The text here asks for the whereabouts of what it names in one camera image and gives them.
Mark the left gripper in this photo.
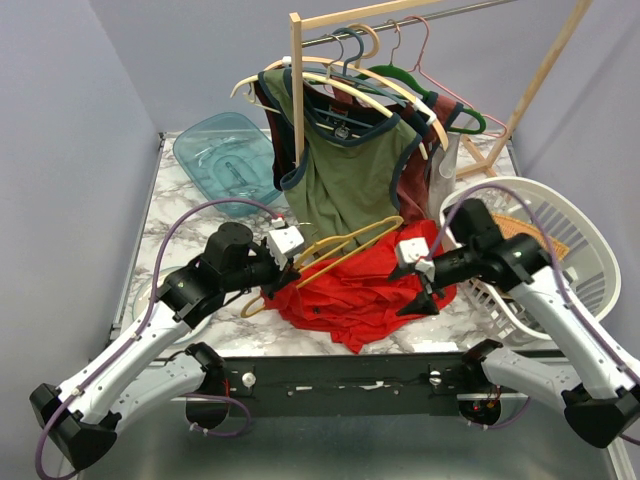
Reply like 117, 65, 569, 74
223, 236, 302, 300

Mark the red tank top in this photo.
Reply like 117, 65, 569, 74
263, 220, 438, 353

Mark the yellow hanger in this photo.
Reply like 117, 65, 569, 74
239, 214, 405, 320

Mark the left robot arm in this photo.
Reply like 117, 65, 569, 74
29, 219, 305, 471

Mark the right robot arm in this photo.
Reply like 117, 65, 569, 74
389, 198, 639, 448

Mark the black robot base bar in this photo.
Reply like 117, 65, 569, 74
184, 344, 541, 431

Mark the green tank top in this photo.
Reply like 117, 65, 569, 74
255, 69, 424, 241

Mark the dark maroon tank top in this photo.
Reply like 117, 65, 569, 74
254, 82, 295, 191

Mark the blue plastic hanger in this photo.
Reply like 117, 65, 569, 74
281, 55, 423, 125

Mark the green velvet hanger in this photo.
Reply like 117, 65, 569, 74
369, 64, 487, 135

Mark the cream wooden hanger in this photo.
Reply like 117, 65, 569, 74
230, 12, 449, 167

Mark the white translucent garment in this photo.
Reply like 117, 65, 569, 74
427, 133, 461, 219

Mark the blue plastic tub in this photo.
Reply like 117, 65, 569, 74
173, 112, 281, 206

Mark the wooden clothes rack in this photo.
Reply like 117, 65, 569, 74
289, 0, 591, 179

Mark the watermelon pattern plate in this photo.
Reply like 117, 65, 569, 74
132, 267, 213, 347

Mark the white laundry basket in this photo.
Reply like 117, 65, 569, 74
461, 176, 621, 345

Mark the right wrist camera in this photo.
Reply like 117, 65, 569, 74
395, 237, 436, 281

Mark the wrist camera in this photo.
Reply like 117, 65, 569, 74
395, 237, 436, 281
266, 226, 305, 271

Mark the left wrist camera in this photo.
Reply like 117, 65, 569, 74
266, 226, 305, 271

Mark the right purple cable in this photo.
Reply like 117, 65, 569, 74
424, 183, 640, 446

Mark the purple cable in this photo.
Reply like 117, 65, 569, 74
424, 183, 640, 446
35, 198, 286, 480

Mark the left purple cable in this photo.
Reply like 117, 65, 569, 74
35, 198, 286, 480

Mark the pink wire hanger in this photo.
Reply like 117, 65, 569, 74
405, 15, 507, 139

